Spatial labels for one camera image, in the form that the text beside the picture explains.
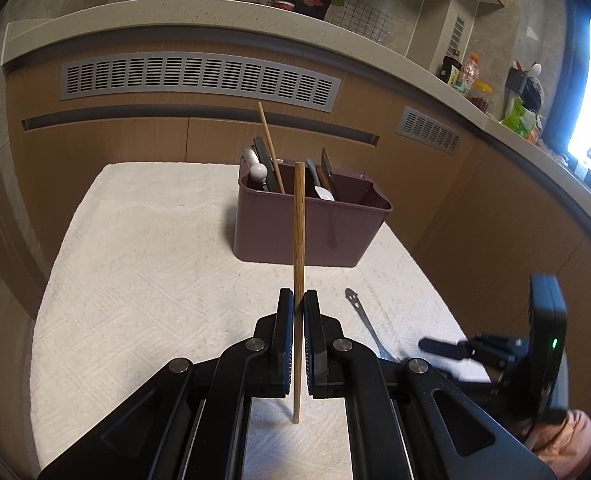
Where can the maroon plastic utensil holder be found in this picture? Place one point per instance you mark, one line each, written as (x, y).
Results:
(275, 230)

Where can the pink clothing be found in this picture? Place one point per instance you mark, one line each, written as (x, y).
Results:
(575, 435)

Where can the beige stone countertop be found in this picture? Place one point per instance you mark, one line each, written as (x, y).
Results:
(175, 15)

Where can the small red-banded jar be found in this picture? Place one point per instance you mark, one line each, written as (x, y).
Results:
(283, 2)

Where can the metal utensil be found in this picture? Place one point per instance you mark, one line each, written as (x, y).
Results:
(248, 155)

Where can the yellow-lidded jar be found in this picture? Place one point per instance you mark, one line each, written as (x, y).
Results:
(481, 96)

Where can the wooden kitchen cabinet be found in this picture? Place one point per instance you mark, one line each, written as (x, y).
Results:
(125, 135)

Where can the grey countertop caddy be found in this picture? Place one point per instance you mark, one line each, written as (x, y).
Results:
(520, 80)

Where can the long grey vent grille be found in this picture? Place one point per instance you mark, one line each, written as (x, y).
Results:
(175, 75)

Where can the green packet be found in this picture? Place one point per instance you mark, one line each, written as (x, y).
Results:
(520, 120)

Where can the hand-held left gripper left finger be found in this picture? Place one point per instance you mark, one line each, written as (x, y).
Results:
(288, 320)

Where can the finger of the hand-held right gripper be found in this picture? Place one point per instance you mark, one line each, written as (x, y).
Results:
(440, 347)

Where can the brown wooden spoon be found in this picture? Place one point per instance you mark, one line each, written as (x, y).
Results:
(321, 178)

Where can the white textured towel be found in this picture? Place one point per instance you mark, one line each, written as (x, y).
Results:
(150, 260)

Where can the wooden chopstick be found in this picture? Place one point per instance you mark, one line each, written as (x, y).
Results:
(299, 220)
(268, 135)

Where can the short grey vent grille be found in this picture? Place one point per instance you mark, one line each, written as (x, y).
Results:
(428, 129)

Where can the clear bottle with orange cap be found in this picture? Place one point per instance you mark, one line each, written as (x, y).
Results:
(470, 72)

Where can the teaspoon with white ball end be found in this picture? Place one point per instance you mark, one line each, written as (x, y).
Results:
(258, 171)

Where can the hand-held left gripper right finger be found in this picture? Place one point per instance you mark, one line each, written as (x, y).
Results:
(313, 345)

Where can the dark bottle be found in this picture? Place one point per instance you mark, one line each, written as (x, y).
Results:
(448, 67)

